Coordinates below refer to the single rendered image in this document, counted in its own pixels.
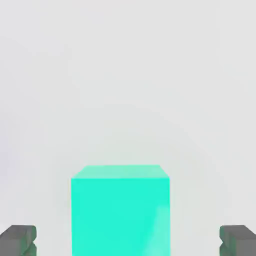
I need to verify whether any small turquoise cube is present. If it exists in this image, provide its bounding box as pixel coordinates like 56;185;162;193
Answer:
70;164;171;256

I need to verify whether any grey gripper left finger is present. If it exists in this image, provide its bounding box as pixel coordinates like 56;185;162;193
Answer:
0;224;38;256

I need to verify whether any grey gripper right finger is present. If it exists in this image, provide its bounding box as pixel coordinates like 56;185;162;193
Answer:
219;224;256;256

